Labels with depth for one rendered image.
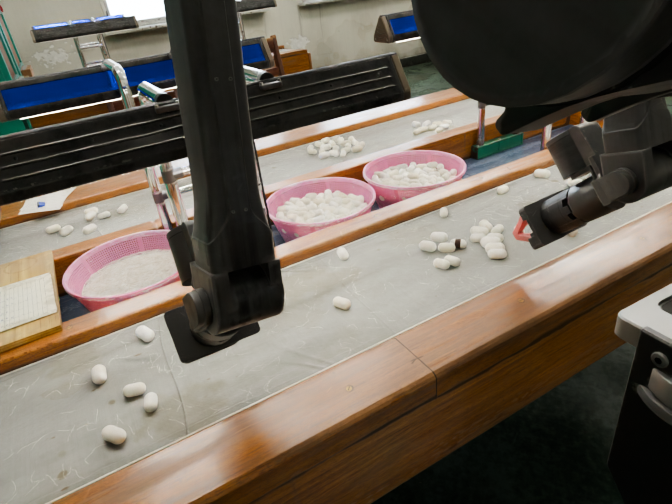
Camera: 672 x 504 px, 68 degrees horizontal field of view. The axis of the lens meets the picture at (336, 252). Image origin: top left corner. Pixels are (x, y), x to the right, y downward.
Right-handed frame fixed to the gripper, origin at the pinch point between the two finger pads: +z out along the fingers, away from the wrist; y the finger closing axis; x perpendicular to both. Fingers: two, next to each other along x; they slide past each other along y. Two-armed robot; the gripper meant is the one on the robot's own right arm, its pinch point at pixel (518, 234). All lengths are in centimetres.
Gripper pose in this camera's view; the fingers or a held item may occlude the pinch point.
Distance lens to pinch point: 90.0
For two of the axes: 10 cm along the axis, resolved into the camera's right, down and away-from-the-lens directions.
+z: -3.0, 2.8, 9.1
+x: 4.1, 9.0, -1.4
